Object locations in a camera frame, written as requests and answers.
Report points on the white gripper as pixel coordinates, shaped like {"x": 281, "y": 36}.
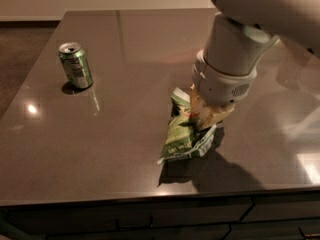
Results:
{"x": 218, "y": 85}

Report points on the green jalapeno chip bag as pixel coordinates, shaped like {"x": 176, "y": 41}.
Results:
{"x": 183, "y": 140}

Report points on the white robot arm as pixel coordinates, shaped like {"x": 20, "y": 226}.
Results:
{"x": 242, "y": 31}

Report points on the green soda can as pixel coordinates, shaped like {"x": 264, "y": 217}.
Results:
{"x": 75, "y": 65}

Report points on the dark drawer front right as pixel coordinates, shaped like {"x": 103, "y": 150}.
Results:
{"x": 284, "y": 207}

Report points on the dark drawer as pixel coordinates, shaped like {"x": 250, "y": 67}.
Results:
{"x": 284, "y": 207}
{"x": 98, "y": 217}

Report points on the dark drawer front left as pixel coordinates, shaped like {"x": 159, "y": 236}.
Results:
{"x": 98, "y": 217}

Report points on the black drawer handle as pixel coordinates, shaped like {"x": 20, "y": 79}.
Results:
{"x": 133, "y": 223}

